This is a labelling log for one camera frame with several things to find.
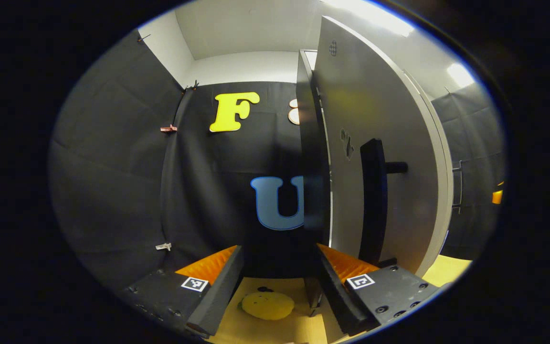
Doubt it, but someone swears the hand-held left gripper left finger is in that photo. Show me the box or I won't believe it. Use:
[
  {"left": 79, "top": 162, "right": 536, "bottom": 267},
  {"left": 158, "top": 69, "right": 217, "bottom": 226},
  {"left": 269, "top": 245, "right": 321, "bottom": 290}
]
[{"left": 122, "top": 245, "right": 246, "bottom": 339}]

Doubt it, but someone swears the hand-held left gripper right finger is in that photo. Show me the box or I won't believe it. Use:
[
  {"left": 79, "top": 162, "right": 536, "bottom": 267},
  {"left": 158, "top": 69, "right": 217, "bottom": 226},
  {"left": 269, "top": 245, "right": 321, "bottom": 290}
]
[{"left": 314, "top": 243, "right": 443, "bottom": 336}]

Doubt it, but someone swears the white cabinet door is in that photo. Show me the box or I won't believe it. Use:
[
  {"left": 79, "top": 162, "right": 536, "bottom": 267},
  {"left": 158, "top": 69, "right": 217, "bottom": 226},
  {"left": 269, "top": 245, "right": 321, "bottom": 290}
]
[
  {"left": 402, "top": 69, "right": 455, "bottom": 277},
  {"left": 314, "top": 16, "right": 443, "bottom": 280}
]

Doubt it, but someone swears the yellow round coaster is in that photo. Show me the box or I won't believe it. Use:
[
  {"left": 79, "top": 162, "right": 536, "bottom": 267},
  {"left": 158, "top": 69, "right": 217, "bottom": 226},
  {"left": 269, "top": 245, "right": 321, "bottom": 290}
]
[{"left": 239, "top": 287, "right": 296, "bottom": 321}]

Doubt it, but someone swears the grey cabinet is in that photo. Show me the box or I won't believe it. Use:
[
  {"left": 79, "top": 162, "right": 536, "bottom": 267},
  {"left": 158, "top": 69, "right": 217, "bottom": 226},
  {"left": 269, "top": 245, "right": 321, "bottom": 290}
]
[{"left": 296, "top": 49, "right": 333, "bottom": 311}]

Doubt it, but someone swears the small ceiling light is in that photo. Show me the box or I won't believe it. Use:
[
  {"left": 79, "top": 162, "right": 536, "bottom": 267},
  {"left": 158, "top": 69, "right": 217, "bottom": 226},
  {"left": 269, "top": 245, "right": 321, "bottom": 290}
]
[{"left": 447, "top": 62, "right": 476, "bottom": 89}]

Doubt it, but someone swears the black backdrop cloth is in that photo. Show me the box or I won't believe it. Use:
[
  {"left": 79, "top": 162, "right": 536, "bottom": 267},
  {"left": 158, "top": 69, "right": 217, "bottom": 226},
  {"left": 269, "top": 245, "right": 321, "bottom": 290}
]
[{"left": 48, "top": 29, "right": 507, "bottom": 292}]

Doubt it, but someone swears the long ceiling light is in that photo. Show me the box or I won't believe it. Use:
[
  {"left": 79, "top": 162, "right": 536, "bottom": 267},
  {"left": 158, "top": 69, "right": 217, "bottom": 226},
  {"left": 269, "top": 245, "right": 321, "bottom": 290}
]
[{"left": 323, "top": 0, "right": 416, "bottom": 38}]

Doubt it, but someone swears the black door handle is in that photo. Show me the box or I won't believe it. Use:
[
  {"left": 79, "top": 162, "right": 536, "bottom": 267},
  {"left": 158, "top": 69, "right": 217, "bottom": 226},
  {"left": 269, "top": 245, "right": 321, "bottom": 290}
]
[
  {"left": 452, "top": 160, "right": 463, "bottom": 213},
  {"left": 358, "top": 138, "right": 409, "bottom": 268}
]

